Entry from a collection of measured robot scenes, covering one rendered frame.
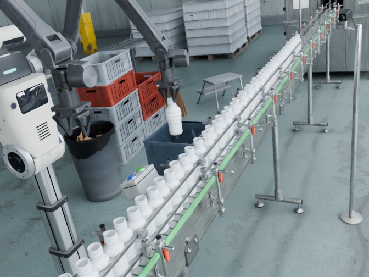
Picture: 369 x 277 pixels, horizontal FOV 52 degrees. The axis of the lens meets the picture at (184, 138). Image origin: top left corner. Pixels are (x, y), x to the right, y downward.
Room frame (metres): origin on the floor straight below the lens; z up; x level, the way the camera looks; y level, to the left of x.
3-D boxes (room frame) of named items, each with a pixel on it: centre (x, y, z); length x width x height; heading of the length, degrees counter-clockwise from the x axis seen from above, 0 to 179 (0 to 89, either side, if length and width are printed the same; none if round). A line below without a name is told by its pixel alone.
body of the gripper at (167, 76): (1.61, 0.03, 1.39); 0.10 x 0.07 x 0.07; 58
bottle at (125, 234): (0.93, 0.22, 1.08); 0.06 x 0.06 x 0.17
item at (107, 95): (4.00, 0.74, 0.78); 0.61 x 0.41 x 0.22; 157
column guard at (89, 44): (11.48, 2.33, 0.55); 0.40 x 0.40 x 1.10; 61
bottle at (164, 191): (1.14, 0.11, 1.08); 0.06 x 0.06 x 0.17
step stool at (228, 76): (5.11, -0.59, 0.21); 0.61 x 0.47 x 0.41; 24
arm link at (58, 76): (1.07, 0.31, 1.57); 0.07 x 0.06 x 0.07; 61
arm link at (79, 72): (1.06, 0.28, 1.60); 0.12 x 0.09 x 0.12; 61
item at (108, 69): (3.99, 0.74, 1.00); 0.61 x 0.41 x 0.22; 158
